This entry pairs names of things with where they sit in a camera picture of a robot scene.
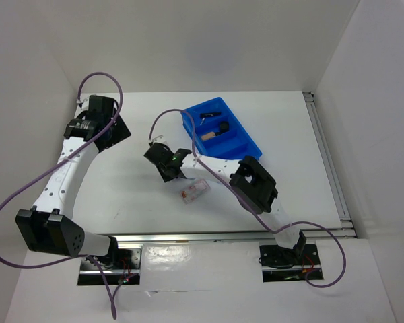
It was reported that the right aluminium rail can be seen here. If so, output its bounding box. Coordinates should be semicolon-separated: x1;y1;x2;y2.
302;92;357;238

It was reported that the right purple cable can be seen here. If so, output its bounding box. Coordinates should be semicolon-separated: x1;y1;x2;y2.
147;108;347;289

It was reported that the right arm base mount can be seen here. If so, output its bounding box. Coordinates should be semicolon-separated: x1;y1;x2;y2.
259;244;324;283

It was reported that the beige foundation bottle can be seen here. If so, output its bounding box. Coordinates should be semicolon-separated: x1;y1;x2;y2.
201;131;220;141

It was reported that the aluminium rail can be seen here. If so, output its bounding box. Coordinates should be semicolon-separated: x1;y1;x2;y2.
302;92;357;238
111;228;357;244

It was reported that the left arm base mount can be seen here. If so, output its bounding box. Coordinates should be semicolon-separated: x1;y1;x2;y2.
77;247;142;286

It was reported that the clear packet of samples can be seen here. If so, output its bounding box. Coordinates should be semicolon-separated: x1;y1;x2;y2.
179;179;211;204

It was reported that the black mascara tube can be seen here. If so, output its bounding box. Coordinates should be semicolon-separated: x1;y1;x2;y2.
200;111;222;118

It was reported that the front aluminium rail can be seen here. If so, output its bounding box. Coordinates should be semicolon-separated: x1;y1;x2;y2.
111;228;357;244

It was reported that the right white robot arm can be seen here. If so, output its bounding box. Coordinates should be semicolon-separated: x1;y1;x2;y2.
144;142;306;264

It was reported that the blue compartment tray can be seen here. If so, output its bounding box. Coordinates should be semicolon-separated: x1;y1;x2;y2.
181;97;262;159

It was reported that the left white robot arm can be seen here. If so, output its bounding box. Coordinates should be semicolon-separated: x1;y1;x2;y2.
15;95;131;268

